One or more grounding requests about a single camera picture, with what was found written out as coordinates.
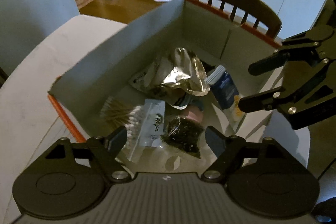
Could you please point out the dark dried tea bag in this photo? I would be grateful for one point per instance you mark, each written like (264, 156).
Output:
(183, 134)

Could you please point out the red and white cardboard box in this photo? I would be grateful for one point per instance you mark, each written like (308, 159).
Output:
(191, 24)

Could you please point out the cotton swab pack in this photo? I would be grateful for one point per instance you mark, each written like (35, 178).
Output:
(117, 113)

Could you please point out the small white blue box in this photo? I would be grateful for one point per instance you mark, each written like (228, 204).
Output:
(151, 129)

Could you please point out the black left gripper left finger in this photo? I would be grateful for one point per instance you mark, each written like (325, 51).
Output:
(105, 151)

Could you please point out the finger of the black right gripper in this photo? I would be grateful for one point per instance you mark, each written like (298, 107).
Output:
(283, 58)
(269, 100)

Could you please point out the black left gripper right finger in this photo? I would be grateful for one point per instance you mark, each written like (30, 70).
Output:
(231, 151)

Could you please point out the white plastic sachet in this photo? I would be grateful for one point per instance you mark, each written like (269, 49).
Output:
(151, 80)

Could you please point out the blue white tissue pack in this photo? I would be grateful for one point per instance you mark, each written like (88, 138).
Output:
(225, 92)

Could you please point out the silver foil snack bag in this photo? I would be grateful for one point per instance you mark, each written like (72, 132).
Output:
(188, 73)

